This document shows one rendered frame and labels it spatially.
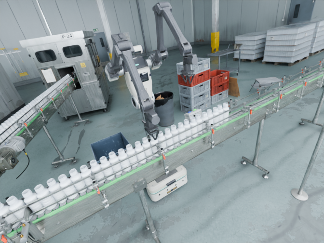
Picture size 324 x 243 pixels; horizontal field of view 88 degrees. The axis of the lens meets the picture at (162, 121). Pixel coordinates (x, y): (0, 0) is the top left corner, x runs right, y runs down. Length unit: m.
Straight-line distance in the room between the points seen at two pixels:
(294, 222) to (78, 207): 1.94
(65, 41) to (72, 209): 3.92
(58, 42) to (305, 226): 5.04
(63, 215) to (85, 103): 3.87
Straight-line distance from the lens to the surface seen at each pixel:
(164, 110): 3.29
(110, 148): 1.82
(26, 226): 1.17
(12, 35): 13.08
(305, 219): 2.34
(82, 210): 1.28
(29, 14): 13.04
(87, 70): 4.63
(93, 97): 4.79
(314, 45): 8.90
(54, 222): 1.30
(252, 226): 2.13
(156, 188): 2.05
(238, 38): 8.54
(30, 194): 1.20
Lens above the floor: 1.81
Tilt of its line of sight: 29 degrees down
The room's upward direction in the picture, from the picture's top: 10 degrees counter-clockwise
